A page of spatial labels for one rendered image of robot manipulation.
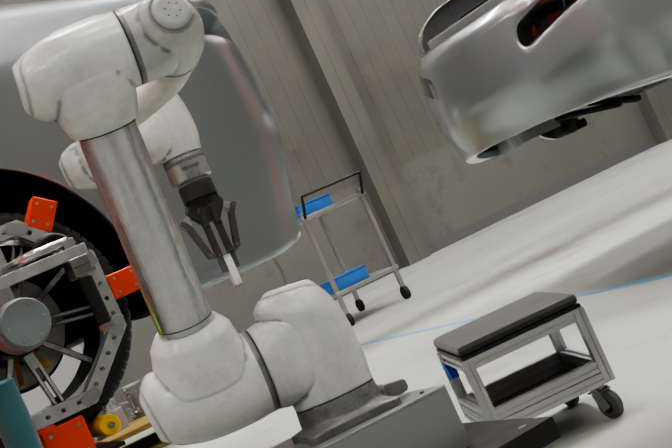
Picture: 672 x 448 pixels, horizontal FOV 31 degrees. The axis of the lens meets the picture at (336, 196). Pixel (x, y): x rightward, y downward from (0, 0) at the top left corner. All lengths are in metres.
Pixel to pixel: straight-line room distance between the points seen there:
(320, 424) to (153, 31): 0.74
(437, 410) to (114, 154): 0.71
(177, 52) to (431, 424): 0.77
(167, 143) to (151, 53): 0.57
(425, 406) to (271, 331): 0.30
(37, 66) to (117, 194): 0.25
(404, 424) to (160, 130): 0.83
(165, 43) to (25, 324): 1.38
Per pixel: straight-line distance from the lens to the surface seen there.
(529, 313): 3.20
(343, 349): 2.17
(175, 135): 2.56
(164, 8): 2.00
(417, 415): 2.15
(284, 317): 2.16
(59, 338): 3.59
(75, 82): 2.00
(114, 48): 2.00
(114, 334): 3.41
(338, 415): 2.16
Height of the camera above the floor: 0.75
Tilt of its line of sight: 1 degrees up
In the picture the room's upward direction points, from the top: 24 degrees counter-clockwise
